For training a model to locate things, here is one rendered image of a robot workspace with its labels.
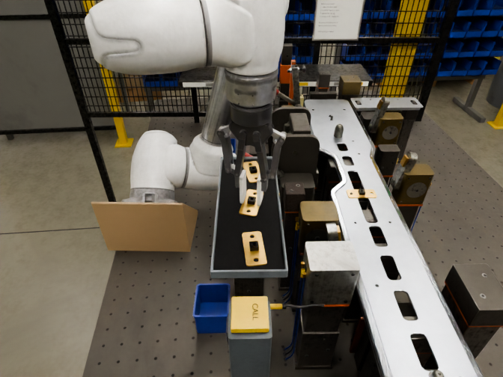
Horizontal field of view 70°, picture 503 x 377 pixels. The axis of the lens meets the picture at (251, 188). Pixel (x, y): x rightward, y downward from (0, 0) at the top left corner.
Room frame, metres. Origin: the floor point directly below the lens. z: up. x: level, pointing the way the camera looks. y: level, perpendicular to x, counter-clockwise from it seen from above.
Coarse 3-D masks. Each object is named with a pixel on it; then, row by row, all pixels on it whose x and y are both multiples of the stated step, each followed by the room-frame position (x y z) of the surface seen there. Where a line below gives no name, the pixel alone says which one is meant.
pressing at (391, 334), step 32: (320, 128) 1.23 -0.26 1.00; (352, 128) 1.23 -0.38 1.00; (352, 160) 1.01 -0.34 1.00; (384, 192) 0.83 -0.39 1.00; (352, 224) 0.70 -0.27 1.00; (384, 224) 0.70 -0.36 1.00; (384, 256) 0.59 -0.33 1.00; (416, 256) 0.59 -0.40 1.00; (384, 288) 0.49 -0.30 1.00; (416, 288) 0.49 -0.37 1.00; (384, 320) 0.42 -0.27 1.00; (416, 320) 0.42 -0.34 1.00; (448, 320) 0.42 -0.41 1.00; (384, 352) 0.35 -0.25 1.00; (448, 352) 0.35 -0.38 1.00
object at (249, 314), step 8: (248, 296) 0.36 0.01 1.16; (256, 296) 0.36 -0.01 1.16; (264, 296) 0.36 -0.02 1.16; (232, 304) 0.35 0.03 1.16; (240, 304) 0.35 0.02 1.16; (248, 304) 0.35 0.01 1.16; (256, 304) 0.35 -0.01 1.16; (264, 304) 0.35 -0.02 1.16; (232, 312) 0.33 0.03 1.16; (240, 312) 0.33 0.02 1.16; (248, 312) 0.33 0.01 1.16; (256, 312) 0.33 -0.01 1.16; (264, 312) 0.33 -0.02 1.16; (232, 320) 0.32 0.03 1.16; (240, 320) 0.32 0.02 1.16; (248, 320) 0.32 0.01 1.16; (256, 320) 0.32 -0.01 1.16; (264, 320) 0.32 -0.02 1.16; (232, 328) 0.30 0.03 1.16; (240, 328) 0.30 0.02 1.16; (248, 328) 0.30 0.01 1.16; (256, 328) 0.30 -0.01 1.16; (264, 328) 0.30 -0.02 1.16
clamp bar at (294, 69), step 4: (296, 64) 1.30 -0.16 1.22; (292, 68) 1.27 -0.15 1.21; (296, 68) 1.27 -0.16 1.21; (300, 68) 1.29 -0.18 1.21; (304, 68) 1.28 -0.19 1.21; (288, 72) 1.29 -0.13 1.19; (292, 72) 1.27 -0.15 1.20; (296, 72) 1.27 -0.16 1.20; (304, 72) 1.28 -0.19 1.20; (292, 76) 1.29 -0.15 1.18; (296, 76) 1.27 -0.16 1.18; (292, 80) 1.31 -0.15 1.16; (296, 80) 1.27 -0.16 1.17; (296, 84) 1.27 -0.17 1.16; (296, 88) 1.27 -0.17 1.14; (296, 92) 1.27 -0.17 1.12; (296, 96) 1.27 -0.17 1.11; (296, 100) 1.27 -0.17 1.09; (296, 104) 1.27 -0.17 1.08; (300, 104) 1.27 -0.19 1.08
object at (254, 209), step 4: (248, 192) 0.63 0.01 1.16; (252, 192) 0.63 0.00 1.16; (256, 192) 0.63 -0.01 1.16; (248, 196) 0.62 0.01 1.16; (252, 196) 0.61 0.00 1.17; (256, 196) 0.62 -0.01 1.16; (244, 200) 0.61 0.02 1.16; (248, 200) 0.59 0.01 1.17; (252, 200) 0.59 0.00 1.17; (256, 200) 0.61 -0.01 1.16; (244, 204) 0.59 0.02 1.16; (248, 204) 0.59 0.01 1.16; (252, 204) 0.59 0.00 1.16; (256, 204) 0.59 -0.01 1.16; (240, 208) 0.58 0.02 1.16; (244, 208) 0.58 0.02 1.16; (248, 208) 0.58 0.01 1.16; (252, 208) 0.58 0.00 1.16; (256, 208) 0.58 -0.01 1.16; (240, 212) 0.57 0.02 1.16; (244, 212) 0.57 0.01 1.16; (248, 212) 0.57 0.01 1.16; (252, 212) 0.57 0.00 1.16; (256, 212) 0.57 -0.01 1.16
